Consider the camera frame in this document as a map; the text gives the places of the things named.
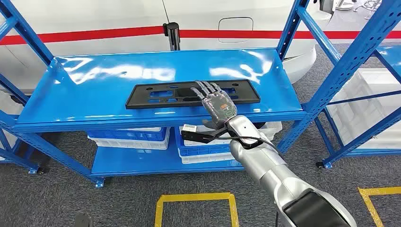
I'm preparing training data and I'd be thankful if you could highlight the blue plastic crate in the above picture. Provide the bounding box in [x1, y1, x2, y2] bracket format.
[174, 127, 235, 157]
[87, 127, 170, 142]

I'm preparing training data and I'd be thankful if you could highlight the black plastic panel part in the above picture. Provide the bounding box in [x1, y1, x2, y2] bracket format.
[125, 79, 261, 110]

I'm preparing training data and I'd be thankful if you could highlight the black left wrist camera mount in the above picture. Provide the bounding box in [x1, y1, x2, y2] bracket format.
[73, 211, 95, 227]

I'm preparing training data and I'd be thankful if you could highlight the white plastic crate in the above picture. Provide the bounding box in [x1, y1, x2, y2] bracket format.
[88, 130, 171, 150]
[0, 91, 25, 115]
[179, 121, 283, 147]
[177, 148, 236, 165]
[119, 127, 163, 132]
[325, 68, 401, 150]
[0, 128, 18, 150]

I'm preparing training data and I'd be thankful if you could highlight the red barrier belt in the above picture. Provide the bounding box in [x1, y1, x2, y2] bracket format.
[0, 26, 401, 46]

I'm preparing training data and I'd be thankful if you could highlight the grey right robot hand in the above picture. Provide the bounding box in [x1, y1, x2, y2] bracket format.
[190, 80, 238, 130]

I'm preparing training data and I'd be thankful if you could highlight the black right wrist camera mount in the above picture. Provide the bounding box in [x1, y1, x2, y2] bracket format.
[181, 127, 234, 145]

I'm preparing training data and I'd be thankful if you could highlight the black stanchion post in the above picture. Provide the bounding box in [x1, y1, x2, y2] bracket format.
[162, 22, 182, 52]

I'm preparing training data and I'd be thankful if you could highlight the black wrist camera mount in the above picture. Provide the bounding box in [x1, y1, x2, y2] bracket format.
[73, 211, 95, 227]
[181, 127, 234, 145]

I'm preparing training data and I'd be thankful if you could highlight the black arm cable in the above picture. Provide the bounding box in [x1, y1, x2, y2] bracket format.
[216, 134, 286, 227]

